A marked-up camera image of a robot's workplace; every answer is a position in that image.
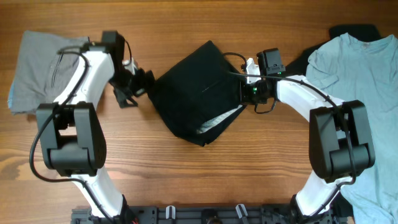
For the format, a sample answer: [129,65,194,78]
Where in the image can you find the black shorts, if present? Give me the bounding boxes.
[147,40,245,146]

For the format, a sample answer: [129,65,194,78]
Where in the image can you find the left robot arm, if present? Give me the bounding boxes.
[29,41,154,223]

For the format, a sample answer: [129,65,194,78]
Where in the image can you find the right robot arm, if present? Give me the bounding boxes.
[240,73,376,223]

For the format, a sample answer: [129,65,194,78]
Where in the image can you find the black garment under t-shirt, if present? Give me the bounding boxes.
[286,24,382,75]

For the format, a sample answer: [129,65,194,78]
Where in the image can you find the folded grey shorts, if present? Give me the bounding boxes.
[7,30,90,114]

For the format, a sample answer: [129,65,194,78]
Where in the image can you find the light blue t-shirt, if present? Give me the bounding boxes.
[306,34,397,223]

